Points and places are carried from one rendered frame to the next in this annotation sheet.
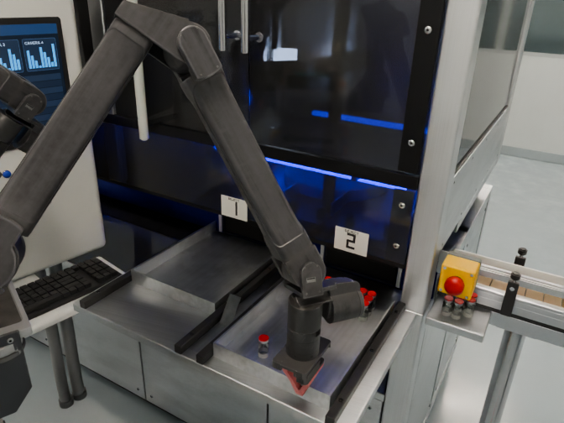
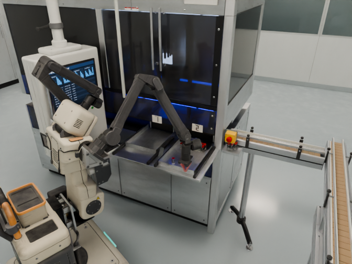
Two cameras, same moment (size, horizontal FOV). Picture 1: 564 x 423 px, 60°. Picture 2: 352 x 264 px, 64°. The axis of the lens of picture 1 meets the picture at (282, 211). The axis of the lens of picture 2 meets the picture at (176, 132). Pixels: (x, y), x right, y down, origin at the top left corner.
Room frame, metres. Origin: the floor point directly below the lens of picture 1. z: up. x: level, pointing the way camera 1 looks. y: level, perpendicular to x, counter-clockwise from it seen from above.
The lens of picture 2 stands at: (-0.81, 0.13, 1.99)
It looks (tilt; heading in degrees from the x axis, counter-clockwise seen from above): 28 degrees down; 356
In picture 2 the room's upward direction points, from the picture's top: straight up
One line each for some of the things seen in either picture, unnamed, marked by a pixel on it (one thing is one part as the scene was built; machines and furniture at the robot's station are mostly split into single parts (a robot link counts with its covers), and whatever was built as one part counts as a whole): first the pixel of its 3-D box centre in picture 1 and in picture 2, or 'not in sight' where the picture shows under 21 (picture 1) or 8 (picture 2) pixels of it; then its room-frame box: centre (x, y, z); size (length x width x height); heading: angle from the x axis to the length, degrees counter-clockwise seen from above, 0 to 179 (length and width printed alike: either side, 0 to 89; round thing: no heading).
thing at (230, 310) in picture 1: (216, 321); (157, 155); (0.85, 0.13, 0.91); 0.14 x 0.03 x 0.06; 150
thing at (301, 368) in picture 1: (303, 342); (185, 156); (0.67, -0.04, 1.01); 0.10 x 0.07 x 0.07; 151
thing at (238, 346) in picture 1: (310, 327); (186, 155); (0.86, -0.07, 0.90); 0.34 x 0.26 x 0.04; 150
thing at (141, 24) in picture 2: (170, 9); (132, 53); (1.31, 0.29, 1.50); 0.47 x 0.01 x 0.59; 61
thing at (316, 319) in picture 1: (308, 311); (186, 147); (0.67, -0.05, 1.07); 0.07 x 0.06 x 0.07; 113
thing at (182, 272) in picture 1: (215, 261); (152, 138); (1.12, 0.17, 0.90); 0.34 x 0.26 x 0.04; 151
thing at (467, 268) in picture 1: (459, 275); (231, 136); (0.93, -0.40, 0.99); 0.08 x 0.07 x 0.07; 151
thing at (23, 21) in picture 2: not in sight; (32, 41); (1.81, 1.19, 1.50); 0.48 x 0.01 x 0.59; 61
